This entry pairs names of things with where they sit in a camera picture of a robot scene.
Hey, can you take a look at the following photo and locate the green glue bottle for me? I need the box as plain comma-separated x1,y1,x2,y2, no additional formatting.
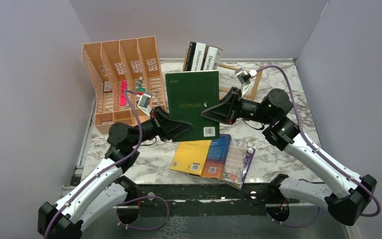
135,76,146,95

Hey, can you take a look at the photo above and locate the black metal base rail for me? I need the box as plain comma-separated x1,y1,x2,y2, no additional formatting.
70,165,301,219

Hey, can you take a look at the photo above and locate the blue orange book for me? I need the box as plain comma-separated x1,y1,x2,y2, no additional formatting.
201,134,232,180

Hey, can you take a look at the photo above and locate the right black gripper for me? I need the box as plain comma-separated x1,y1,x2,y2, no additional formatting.
201,87,273,125

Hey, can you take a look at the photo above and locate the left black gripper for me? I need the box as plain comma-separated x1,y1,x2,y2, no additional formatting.
129,106,193,148

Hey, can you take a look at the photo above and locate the orange plastic file organizer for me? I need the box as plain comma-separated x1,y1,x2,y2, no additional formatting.
82,36,167,134

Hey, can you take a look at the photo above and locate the white Decorate Furniture book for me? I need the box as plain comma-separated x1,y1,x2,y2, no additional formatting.
202,46,223,71

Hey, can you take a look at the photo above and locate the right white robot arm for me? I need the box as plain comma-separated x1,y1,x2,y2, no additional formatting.
201,87,377,226

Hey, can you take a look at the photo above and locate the yellow book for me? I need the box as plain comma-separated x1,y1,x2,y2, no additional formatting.
170,140,212,176

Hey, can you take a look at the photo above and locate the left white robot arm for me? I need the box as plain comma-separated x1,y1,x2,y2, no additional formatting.
38,107,192,239

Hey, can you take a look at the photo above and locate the wooden book rack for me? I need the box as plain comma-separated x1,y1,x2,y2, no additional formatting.
183,47,262,101

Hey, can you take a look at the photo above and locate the black Moon and Sixpence book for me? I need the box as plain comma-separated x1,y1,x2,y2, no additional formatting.
183,41,196,71

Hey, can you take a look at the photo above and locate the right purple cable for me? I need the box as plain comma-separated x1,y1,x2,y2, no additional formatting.
250,64,382,229

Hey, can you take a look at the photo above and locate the pink highlighter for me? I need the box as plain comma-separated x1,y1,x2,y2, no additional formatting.
119,80,127,106

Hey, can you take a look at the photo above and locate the small red white box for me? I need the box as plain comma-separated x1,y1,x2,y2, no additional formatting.
103,81,112,92

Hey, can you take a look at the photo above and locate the purple cable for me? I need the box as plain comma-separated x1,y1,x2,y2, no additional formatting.
250,64,382,229
43,89,171,239

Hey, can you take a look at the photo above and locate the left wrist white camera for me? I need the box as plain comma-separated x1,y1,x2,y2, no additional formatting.
137,92,153,116

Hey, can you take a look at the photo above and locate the dark green book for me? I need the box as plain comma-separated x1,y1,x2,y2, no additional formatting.
165,70,220,142

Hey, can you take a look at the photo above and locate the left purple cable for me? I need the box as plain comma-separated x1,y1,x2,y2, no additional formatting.
43,89,171,239

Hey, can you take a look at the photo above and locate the floral purple book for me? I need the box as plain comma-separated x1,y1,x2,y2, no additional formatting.
220,138,256,190

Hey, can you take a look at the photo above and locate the white Afternoon tea book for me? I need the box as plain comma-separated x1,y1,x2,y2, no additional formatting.
190,42,207,71

